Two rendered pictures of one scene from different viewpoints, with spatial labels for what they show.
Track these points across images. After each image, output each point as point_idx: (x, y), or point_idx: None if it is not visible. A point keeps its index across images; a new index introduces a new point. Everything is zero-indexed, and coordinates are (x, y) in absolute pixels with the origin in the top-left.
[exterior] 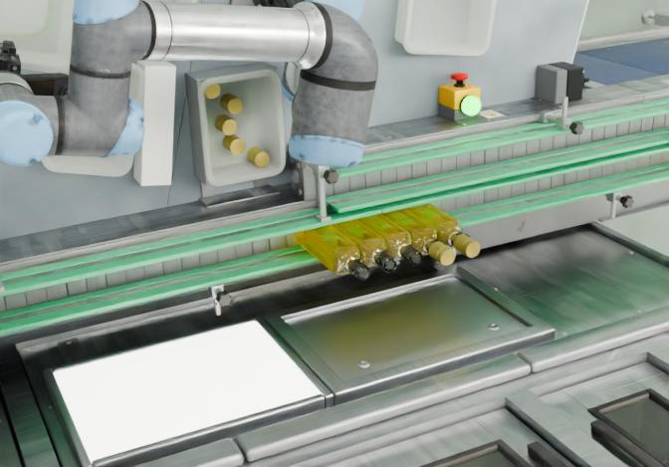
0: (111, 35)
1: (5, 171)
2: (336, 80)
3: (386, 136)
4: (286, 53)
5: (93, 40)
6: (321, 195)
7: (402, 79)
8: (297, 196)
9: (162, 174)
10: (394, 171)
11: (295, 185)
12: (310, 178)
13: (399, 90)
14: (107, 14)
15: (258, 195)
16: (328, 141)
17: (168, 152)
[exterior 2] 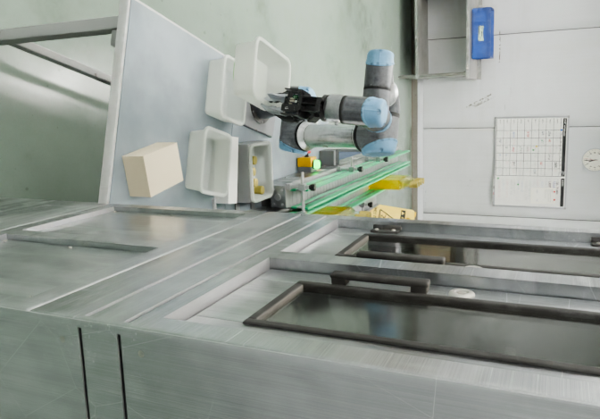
0: (392, 71)
1: (170, 198)
2: (395, 113)
3: (298, 178)
4: (392, 96)
5: (387, 73)
6: (303, 200)
7: (287, 154)
8: (277, 208)
9: (234, 197)
10: (306, 194)
11: (276, 203)
12: (287, 196)
13: (287, 159)
14: (392, 62)
15: (260, 210)
16: (392, 140)
17: (236, 185)
